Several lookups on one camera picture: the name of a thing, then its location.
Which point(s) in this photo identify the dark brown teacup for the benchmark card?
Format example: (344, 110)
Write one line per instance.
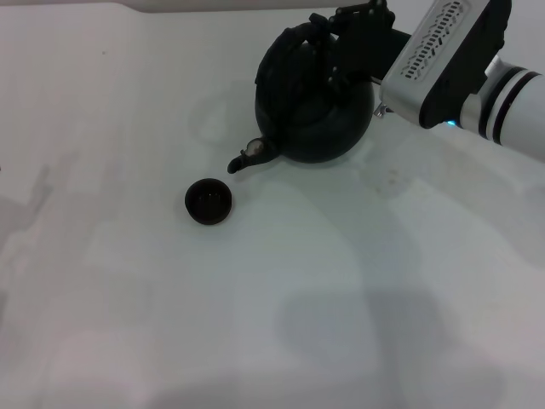
(208, 201)

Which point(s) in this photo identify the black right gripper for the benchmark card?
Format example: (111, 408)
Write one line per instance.
(366, 47)

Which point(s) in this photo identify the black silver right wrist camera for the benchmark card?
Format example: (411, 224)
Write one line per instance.
(443, 51)

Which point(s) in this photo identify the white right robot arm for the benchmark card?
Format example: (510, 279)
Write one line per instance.
(515, 106)

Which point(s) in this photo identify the black round teapot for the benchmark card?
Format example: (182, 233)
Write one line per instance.
(306, 115)

